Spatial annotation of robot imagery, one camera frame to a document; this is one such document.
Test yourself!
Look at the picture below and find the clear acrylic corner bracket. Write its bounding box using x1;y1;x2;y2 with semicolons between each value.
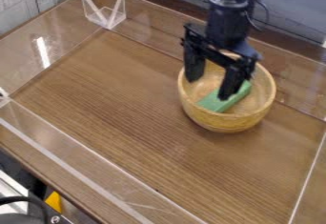
82;0;126;30

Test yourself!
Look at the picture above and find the green rectangular block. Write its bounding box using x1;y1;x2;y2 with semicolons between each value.
197;81;253;113

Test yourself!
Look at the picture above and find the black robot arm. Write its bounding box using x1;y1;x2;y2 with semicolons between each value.
182;0;263;101

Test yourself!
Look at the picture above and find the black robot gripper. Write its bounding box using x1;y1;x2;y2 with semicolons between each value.
182;0;259;101

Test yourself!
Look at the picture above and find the brown wooden bowl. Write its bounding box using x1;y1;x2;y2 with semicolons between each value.
177;61;277;133

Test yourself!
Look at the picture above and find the clear acrylic front wall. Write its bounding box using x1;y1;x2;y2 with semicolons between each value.
0;98;207;224

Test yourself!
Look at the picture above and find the black cable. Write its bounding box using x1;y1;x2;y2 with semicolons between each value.
0;195;48;224

